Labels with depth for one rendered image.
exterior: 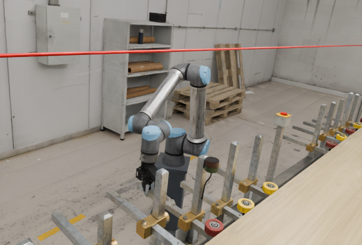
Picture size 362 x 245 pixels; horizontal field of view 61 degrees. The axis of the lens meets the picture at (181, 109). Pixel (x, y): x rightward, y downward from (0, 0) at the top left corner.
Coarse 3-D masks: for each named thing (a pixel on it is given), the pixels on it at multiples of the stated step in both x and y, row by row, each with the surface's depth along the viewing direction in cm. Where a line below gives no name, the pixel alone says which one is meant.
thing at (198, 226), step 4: (148, 192) 157; (152, 192) 157; (148, 196) 158; (152, 196) 155; (168, 208) 148; (172, 208) 146; (176, 208) 146; (180, 208) 146; (172, 212) 147; (176, 212) 145; (180, 212) 144; (184, 212) 144; (196, 220) 139; (192, 224) 138; (196, 224) 137; (200, 224) 137; (196, 228) 137; (200, 228) 135; (200, 232) 136; (204, 232) 134; (208, 236) 132
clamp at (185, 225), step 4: (188, 212) 143; (204, 212) 146; (180, 216) 139; (188, 216) 140; (192, 216) 140; (196, 216) 140; (200, 216) 143; (204, 216) 144; (180, 220) 138; (184, 220) 137; (188, 220) 137; (192, 220) 139; (200, 220) 144; (180, 224) 138; (184, 224) 137; (188, 224) 137; (184, 228) 137; (188, 228) 138
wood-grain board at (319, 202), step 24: (360, 144) 242; (312, 168) 193; (336, 168) 197; (360, 168) 201; (288, 192) 163; (312, 192) 166; (336, 192) 168; (360, 192) 171; (264, 216) 141; (288, 216) 143; (312, 216) 145; (336, 216) 147; (360, 216) 149; (216, 240) 123; (240, 240) 124; (264, 240) 126; (288, 240) 127; (312, 240) 129; (336, 240) 131; (360, 240) 132
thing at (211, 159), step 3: (207, 159) 131; (210, 159) 131; (213, 159) 132; (216, 159) 132; (210, 162) 129; (213, 162) 129; (216, 162) 129; (213, 168) 130; (204, 171) 134; (210, 177) 134; (207, 180) 135; (204, 186) 137; (204, 189) 138; (201, 198) 140
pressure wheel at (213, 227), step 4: (208, 220) 133; (212, 220) 133; (216, 220) 134; (208, 224) 131; (212, 224) 131; (216, 224) 131; (220, 224) 132; (204, 228) 132; (208, 228) 128; (212, 228) 128; (216, 228) 129; (220, 228) 129; (208, 232) 129; (212, 232) 128; (216, 232) 128; (220, 232) 128; (212, 236) 128
